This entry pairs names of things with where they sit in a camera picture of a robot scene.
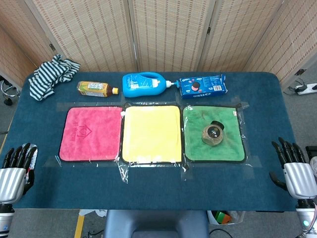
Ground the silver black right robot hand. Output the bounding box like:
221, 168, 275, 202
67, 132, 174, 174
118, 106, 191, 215
269, 136, 317, 199

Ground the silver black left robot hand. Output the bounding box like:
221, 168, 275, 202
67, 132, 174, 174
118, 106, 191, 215
0, 142, 39, 204

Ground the grain-filled jar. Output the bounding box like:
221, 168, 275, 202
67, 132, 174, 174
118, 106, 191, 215
201, 120, 225, 147

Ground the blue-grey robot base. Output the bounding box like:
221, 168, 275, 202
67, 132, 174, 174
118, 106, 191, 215
103, 210, 210, 238

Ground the pink towel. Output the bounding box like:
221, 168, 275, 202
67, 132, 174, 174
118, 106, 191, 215
58, 106, 124, 163

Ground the green white striped cloth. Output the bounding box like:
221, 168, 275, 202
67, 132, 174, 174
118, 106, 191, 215
28, 54, 82, 102

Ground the yellow towel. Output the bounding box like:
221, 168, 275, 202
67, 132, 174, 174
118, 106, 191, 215
121, 105, 183, 164

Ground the bag with coloured items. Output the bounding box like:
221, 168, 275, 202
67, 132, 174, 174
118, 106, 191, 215
207, 210, 246, 226

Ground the white plastic bag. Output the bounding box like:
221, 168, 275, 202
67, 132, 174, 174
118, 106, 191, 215
79, 209, 107, 218

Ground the chrome stool base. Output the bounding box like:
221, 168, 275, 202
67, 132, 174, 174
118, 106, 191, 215
0, 78, 21, 106

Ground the white power strip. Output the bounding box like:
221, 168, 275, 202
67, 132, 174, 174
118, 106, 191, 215
295, 83, 317, 96

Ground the tea bottle yellow cap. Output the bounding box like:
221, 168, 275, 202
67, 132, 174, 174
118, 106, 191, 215
77, 81, 119, 98

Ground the blue Oreo cookie box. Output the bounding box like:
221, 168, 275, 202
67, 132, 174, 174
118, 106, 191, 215
178, 73, 229, 100

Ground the dark blue table cover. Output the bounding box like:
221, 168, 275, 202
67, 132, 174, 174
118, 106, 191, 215
4, 71, 298, 213

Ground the blue detergent bottle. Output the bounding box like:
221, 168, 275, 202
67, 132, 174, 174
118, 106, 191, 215
122, 71, 181, 98

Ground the woven folding screen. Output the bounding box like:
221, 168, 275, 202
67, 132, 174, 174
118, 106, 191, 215
0, 0, 317, 86

